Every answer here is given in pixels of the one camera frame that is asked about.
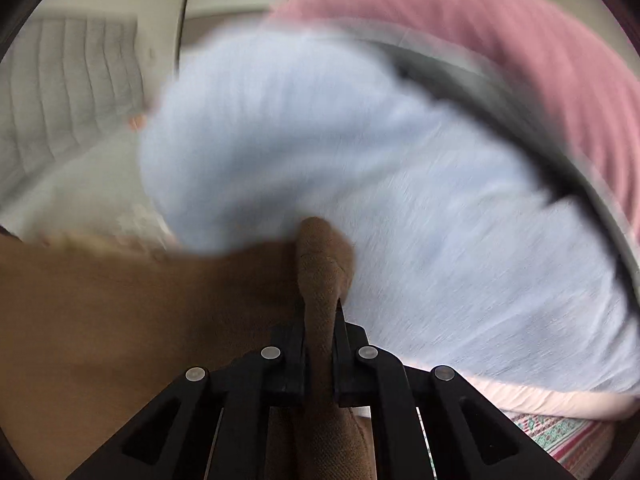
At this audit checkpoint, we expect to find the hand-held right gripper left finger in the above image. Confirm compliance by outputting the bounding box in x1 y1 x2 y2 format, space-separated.
65 305 309 480

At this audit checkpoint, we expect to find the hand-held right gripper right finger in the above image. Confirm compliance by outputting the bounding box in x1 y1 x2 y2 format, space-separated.
331 299 577 480

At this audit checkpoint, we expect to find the brown coat with fur collar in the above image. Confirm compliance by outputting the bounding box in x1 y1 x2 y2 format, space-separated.
0 216 377 480

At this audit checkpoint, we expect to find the pale pink cloth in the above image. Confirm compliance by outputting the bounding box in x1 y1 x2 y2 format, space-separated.
467 374 640 423

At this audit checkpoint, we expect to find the patterned knit blanket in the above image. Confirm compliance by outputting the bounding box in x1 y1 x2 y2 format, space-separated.
502 409 617 477

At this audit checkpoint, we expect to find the light blue pillow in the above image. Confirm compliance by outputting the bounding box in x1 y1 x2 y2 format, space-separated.
139 27 640 395

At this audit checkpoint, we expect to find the dark grey cloth strip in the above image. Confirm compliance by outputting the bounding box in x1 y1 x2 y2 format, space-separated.
344 24 640 313

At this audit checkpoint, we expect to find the quilted light blue headboard cover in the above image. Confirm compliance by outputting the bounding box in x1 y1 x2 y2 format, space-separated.
0 12 151 186

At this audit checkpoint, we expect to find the pink pillow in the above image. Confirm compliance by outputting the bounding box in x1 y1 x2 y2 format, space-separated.
269 0 640 243

